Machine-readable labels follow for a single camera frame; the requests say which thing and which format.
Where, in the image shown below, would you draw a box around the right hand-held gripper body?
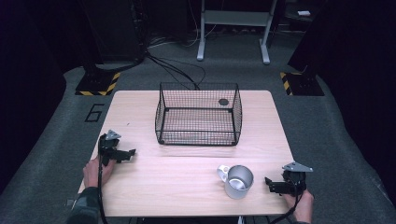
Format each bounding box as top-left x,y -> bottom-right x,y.
281,161 -> 314,197

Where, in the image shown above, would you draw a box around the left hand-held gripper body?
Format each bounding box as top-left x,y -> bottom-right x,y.
98,129 -> 126,167

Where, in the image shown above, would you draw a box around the white metal cup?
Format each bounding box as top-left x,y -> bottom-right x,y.
217,164 -> 255,201

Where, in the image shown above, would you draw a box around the black wire mesh basket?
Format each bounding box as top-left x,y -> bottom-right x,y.
154,81 -> 243,147

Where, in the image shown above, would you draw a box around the person's right hand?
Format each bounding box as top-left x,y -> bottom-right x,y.
283,189 -> 315,224

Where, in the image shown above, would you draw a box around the person's left hand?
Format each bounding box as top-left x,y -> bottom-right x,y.
82,155 -> 117,189

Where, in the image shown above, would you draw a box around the dark curtain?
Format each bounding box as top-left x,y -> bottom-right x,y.
287,0 -> 396,203
0,0 -> 104,194

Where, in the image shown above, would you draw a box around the dark cabinet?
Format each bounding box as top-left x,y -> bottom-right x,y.
78,0 -> 147,64

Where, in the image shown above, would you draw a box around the white metal stand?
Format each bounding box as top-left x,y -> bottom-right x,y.
196,0 -> 278,65

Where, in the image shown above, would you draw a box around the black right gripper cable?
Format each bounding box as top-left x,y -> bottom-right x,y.
269,186 -> 304,224

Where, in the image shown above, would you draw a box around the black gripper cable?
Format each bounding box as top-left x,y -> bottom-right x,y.
269,186 -> 304,224
97,136 -> 109,224

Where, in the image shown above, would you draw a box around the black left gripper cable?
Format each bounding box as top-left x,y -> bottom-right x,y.
97,136 -> 109,224

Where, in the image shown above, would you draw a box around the black base plate hazard tape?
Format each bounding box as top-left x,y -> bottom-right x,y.
278,71 -> 326,97
75,71 -> 121,97

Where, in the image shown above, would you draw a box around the black floor cables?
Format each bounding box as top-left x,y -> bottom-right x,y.
145,50 -> 207,91

